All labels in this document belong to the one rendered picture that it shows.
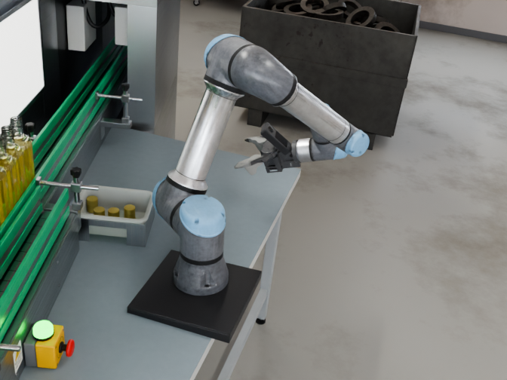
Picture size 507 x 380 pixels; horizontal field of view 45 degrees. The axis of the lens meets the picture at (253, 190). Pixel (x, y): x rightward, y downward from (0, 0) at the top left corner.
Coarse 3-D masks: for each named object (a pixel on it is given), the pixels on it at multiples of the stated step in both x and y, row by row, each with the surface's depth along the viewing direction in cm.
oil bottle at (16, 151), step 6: (6, 150) 153; (12, 150) 153; (18, 150) 155; (18, 156) 154; (18, 162) 155; (24, 162) 159; (18, 168) 155; (24, 168) 159; (18, 174) 156; (24, 174) 160; (18, 180) 157; (24, 180) 160; (24, 186) 161
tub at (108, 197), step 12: (84, 192) 187; (96, 192) 190; (108, 192) 190; (120, 192) 190; (132, 192) 190; (144, 192) 190; (84, 204) 187; (108, 204) 192; (120, 204) 192; (132, 204) 191; (144, 204) 191; (84, 216) 175; (96, 216) 175; (108, 216) 176; (120, 216) 189; (144, 216) 178
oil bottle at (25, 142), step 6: (18, 138) 158; (24, 138) 159; (18, 144) 158; (24, 144) 158; (30, 144) 162; (24, 150) 159; (30, 150) 162; (24, 156) 159; (30, 156) 163; (30, 162) 163; (30, 168) 164; (30, 174) 164; (30, 180) 165
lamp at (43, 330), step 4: (44, 320) 136; (36, 324) 135; (40, 324) 135; (44, 324) 135; (48, 324) 135; (52, 324) 137; (36, 328) 134; (40, 328) 134; (44, 328) 134; (48, 328) 135; (52, 328) 136; (32, 332) 136; (36, 332) 134; (40, 332) 134; (44, 332) 134; (48, 332) 135; (52, 332) 136; (36, 336) 134; (40, 336) 134; (44, 336) 134; (48, 336) 135; (52, 336) 136; (36, 340) 135; (40, 340) 134; (44, 340) 135
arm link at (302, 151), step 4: (300, 140) 192; (304, 140) 191; (308, 140) 191; (296, 144) 192; (300, 144) 191; (304, 144) 190; (308, 144) 190; (296, 148) 192; (300, 148) 190; (304, 148) 190; (308, 148) 190; (300, 152) 191; (304, 152) 190; (308, 152) 190; (300, 156) 191; (304, 156) 191; (308, 156) 190; (300, 160) 192; (304, 160) 192; (308, 160) 192
